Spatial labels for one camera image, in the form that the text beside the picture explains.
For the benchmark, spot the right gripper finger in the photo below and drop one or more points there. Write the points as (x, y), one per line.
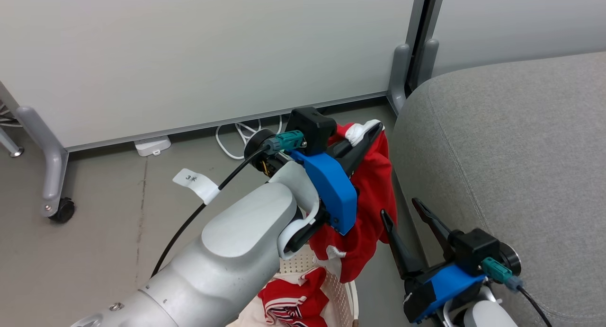
(435, 225)
(400, 246)

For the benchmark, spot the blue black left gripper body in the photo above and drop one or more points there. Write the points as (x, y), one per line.
(331, 190)

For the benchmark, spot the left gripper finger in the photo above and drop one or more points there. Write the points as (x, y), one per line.
(365, 149)
(338, 149)

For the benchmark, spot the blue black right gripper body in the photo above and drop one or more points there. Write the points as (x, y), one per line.
(445, 282)

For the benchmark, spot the red basketball jersey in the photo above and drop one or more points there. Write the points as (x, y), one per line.
(374, 185)

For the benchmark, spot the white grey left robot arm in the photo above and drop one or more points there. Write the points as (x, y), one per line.
(227, 260)

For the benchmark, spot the white plastic laundry basket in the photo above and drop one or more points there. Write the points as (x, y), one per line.
(341, 298)

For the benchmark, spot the grey fabric sofa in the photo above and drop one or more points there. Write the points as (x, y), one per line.
(511, 152)

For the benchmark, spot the red white striped garment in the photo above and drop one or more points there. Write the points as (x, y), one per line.
(293, 301)

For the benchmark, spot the wide white partition board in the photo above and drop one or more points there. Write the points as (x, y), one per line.
(189, 48)

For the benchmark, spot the white power adapter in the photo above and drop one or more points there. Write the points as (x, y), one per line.
(152, 145)

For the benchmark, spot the narrow white partition board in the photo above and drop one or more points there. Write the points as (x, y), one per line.
(521, 19)

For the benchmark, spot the black caster wheel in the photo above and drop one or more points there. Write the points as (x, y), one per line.
(64, 211)

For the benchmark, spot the grey board leg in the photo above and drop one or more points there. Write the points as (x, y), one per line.
(52, 161)

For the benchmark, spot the thin metal leg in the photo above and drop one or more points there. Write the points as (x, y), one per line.
(10, 145)

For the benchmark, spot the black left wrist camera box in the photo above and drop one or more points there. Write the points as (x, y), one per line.
(310, 126)

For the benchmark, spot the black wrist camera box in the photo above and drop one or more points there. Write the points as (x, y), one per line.
(473, 246)
(310, 126)

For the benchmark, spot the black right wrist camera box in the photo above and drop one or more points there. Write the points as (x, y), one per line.
(473, 246)

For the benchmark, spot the grey board post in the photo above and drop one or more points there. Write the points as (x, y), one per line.
(398, 76)
(428, 57)

